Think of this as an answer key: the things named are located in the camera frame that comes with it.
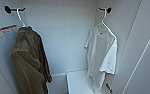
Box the white T-shirt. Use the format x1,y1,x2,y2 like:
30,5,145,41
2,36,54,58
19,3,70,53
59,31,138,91
83,24,119,93

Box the white clothes hanger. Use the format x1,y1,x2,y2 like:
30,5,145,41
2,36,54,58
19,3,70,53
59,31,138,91
98,11,116,35
15,7,28,29

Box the white wardrobe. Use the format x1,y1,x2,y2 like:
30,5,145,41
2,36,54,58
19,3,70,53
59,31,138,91
0,0,143,94

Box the black wardrobe hook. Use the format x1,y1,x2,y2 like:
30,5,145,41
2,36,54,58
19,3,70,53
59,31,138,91
3,5,26,15
97,6,113,15

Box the brown jacket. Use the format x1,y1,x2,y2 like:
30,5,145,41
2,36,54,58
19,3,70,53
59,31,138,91
9,25,54,94

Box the orange and white sticker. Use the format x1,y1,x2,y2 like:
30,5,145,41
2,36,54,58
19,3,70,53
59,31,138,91
0,24,18,52

